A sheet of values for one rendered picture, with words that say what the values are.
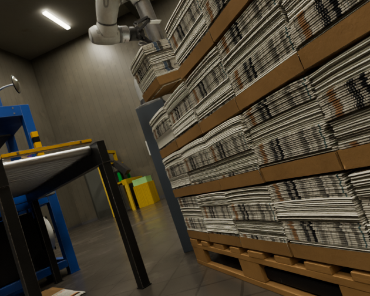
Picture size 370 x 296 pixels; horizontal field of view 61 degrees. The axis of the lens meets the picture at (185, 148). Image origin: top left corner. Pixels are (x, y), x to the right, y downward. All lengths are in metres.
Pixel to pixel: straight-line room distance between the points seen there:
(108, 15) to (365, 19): 1.32
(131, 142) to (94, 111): 1.74
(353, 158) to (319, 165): 0.09
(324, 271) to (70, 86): 11.49
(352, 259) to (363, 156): 0.26
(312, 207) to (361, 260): 0.15
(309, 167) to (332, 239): 0.19
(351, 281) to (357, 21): 0.58
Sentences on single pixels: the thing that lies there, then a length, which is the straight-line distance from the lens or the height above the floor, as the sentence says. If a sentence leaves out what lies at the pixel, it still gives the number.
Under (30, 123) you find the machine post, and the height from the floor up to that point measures 1.37.
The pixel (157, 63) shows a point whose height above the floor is 1.06.
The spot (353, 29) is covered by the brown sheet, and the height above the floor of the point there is 0.63.
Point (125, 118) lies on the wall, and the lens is 10.87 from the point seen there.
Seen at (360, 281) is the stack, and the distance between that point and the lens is 0.87.
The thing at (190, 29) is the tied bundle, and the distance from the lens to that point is 1.16.
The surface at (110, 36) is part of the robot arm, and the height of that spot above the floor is 1.29.
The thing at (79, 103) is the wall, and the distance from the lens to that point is 11.74.
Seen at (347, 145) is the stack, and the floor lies 0.43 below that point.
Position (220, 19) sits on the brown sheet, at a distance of 0.98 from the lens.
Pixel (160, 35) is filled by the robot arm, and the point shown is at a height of 1.40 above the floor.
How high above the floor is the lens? 0.48
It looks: 5 degrees up
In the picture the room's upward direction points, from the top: 19 degrees counter-clockwise
